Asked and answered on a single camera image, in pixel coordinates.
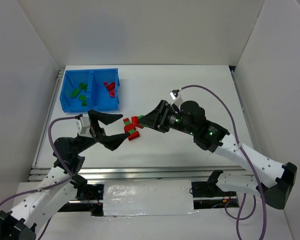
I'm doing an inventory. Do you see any red green lego tower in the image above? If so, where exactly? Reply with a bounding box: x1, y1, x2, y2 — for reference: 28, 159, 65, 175
123, 115, 144, 133

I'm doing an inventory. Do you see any red half-round lego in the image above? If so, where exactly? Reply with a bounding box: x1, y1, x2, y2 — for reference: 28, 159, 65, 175
109, 89, 116, 98

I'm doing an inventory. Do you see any dark green 2x2 lego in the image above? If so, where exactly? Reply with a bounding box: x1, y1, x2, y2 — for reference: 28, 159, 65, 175
78, 82, 88, 91

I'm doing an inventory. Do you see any red 2x4 lego brick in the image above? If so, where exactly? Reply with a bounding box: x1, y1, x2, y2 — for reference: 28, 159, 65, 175
105, 82, 116, 91

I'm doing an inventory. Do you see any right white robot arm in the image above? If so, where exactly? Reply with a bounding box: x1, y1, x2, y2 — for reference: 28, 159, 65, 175
139, 100, 297, 210

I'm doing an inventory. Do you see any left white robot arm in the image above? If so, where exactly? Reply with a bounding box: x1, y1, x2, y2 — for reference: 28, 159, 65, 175
0, 109, 130, 240

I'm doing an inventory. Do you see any blue two-compartment bin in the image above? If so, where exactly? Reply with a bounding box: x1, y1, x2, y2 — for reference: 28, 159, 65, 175
59, 68, 120, 113

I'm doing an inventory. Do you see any white foil-covered panel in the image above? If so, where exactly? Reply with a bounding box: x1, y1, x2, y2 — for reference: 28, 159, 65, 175
103, 179, 195, 217

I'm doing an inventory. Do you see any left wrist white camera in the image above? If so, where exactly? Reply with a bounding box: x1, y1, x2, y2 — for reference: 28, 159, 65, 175
76, 116, 92, 138

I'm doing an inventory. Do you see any wrist white camera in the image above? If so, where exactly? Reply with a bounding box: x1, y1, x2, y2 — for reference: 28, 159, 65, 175
169, 89, 183, 108
76, 116, 92, 138

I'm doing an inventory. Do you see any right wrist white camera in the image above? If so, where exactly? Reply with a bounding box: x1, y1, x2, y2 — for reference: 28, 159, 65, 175
169, 89, 183, 108

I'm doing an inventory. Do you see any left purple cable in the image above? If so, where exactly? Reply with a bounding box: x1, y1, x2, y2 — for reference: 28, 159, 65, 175
0, 114, 82, 240

